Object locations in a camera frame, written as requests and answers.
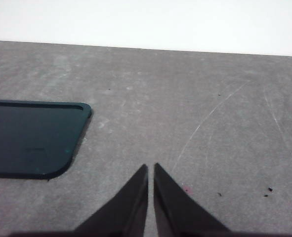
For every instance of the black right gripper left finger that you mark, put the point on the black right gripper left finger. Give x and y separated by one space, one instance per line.
121 212

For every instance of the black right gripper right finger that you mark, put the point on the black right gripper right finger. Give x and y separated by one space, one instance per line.
178 212

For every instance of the dark rectangular tray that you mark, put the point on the dark rectangular tray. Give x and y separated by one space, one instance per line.
32 140

